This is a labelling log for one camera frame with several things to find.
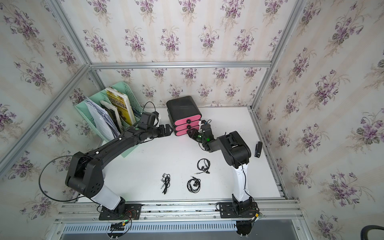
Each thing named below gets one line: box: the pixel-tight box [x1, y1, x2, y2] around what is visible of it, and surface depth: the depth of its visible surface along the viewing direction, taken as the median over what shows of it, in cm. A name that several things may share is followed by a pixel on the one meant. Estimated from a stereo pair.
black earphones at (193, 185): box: [186, 175, 201, 194], surface depth 83 cm
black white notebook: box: [100, 100, 123, 134], surface depth 95 cm
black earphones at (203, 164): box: [194, 158, 211, 175], surface depth 92 cm
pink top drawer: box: [174, 114, 202, 126], surface depth 95 cm
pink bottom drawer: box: [176, 129, 188, 136], surface depth 101 cm
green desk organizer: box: [74, 81, 143, 158], surface depth 94 cm
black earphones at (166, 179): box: [160, 173, 171, 195], surface depth 85 cm
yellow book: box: [105, 87, 136, 126], surface depth 96 cm
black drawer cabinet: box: [166, 95, 202, 137], surface depth 98 cm
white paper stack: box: [84, 97, 121, 141], surface depth 85 cm
